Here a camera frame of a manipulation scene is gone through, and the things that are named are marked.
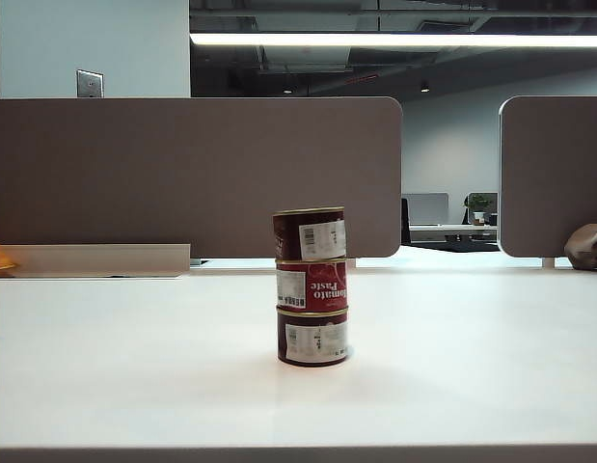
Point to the white office desk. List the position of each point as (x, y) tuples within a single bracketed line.
[(447, 231)]

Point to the metal wall switch plate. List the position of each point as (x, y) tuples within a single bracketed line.
[(90, 84)]

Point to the brown bag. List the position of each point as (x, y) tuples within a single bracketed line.
[(585, 248)]

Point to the black office chair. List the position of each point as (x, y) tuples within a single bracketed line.
[(405, 222)]

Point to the dark red can barcode label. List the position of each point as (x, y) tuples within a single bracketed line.
[(288, 236)]

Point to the orange object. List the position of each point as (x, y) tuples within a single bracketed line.
[(1, 260)]

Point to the green potted plant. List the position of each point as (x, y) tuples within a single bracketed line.
[(480, 205)]

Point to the dark red can white label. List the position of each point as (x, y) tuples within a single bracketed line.
[(307, 337)]

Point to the brown desk partition white edge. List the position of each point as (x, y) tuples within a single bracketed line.
[(553, 169)]

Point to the long ceiling light strip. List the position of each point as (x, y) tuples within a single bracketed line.
[(399, 40)]

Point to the red tomato paste can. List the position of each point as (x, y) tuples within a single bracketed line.
[(327, 289)]

